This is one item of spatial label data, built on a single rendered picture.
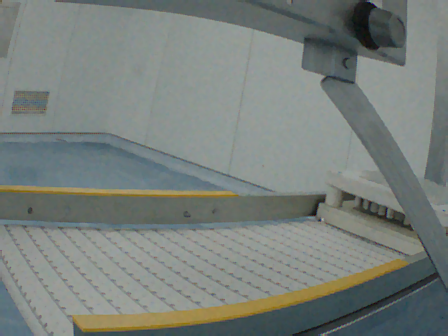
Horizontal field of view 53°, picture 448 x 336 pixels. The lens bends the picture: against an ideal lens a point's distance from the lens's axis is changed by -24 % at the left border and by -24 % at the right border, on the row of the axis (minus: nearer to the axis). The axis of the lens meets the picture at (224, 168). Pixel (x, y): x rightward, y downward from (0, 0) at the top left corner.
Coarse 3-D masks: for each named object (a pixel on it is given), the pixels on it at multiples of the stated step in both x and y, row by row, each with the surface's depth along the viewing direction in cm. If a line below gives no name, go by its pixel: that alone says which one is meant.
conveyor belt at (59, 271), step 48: (0, 240) 43; (48, 240) 47; (96, 240) 51; (144, 240) 55; (192, 240) 59; (240, 240) 62; (288, 240) 64; (336, 240) 67; (48, 288) 36; (96, 288) 39; (144, 288) 42; (192, 288) 45; (240, 288) 46; (288, 288) 48
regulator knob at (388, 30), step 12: (372, 0) 28; (360, 12) 27; (372, 12) 27; (384, 12) 26; (360, 24) 27; (372, 24) 27; (384, 24) 26; (396, 24) 26; (360, 36) 27; (372, 36) 27; (384, 36) 26; (396, 36) 26; (372, 48) 28
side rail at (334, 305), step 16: (416, 256) 49; (400, 272) 46; (416, 272) 49; (432, 272) 53; (352, 288) 40; (368, 288) 42; (384, 288) 44; (400, 288) 47; (304, 304) 36; (320, 304) 37; (336, 304) 39; (352, 304) 41; (368, 304) 43; (224, 320) 31; (240, 320) 32; (256, 320) 33; (272, 320) 34; (288, 320) 35; (304, 320) 36; (320, 320) 38
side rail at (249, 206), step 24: (0, 192) 46; (240, 192) 69; (264, 192) 71; (288, 192) 74; (312, 192) 77; (0, 216) 46; (24, 216) 49; (48, 216) 51; (72, 216) 53; (96, 216) 55; (120, 216) 57; (144, 216) 59; (168, 216) 61; (192, 216) 63; (216, 216) 65; (240, 216) 68; (264, 216) 70; (288, 216) 73
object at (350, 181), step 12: (324, 180) 75; (336, 180) 73; (348, 180) 72; (360, 180) 71; (360, 192) 70; (372, 192) 68; (384, 192) 66; (384, 204) 66; (396, 204) 64; (432, 204) 62; (444, 204) 64; (444, 216) 57
